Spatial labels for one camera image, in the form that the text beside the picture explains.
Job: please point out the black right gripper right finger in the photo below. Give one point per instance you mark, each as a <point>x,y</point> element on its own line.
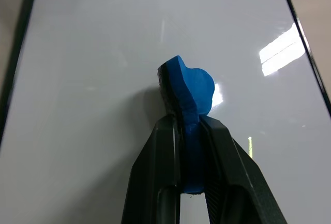
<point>240,172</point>

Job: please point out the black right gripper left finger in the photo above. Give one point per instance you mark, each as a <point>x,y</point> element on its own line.
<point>152,164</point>

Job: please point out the blue foam whiteboard eraser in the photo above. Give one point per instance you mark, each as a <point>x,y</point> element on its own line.
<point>190,89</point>

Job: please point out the black-framed whiteboard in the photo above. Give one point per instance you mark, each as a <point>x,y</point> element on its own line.
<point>103,79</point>

